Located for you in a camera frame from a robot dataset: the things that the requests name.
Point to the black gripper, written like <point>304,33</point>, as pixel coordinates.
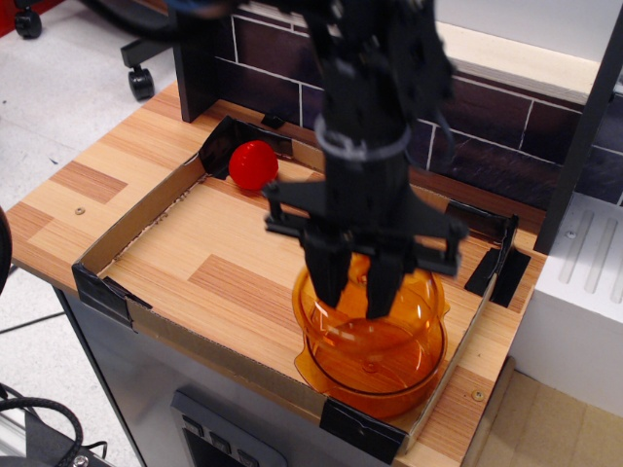
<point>369,208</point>

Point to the orange transparent pot lid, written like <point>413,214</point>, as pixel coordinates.
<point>416,315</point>

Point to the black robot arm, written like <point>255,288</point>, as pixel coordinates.
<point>383,67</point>

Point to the orange transparent pot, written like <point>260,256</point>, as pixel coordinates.
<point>380,367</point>

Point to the red ball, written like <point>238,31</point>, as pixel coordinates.
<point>253,165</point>

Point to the cardboard fence with black tape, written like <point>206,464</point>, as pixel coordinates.
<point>189,292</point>

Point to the dark tile backsplash panel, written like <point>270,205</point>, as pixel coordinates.
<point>507,142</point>

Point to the white ridged sink counter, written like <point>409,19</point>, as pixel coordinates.
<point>570,337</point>

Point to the grey toy oven front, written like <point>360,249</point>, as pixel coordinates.
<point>212,440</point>

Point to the black office chair base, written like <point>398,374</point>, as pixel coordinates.
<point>147,13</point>

